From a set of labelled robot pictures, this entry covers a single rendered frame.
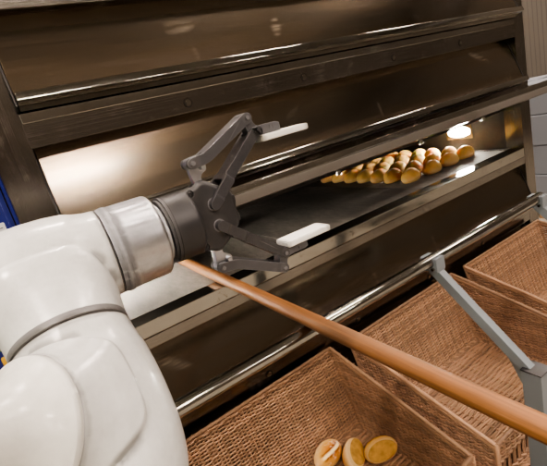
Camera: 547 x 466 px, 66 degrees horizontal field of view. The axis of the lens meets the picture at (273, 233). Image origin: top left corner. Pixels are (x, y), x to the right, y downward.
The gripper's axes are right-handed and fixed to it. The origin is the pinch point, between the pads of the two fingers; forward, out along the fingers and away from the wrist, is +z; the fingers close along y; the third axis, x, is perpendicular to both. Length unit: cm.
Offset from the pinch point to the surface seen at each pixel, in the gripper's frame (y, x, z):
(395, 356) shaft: 28.3, 4.5, 5.5
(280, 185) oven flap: 7.3, -40.7, 20.7
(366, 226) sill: 33, -55, 58
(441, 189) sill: 32, -56, 97
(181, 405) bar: 31.7, -17.8, -21.5
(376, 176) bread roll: 27, -90, 99
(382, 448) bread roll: 85, -32, 27
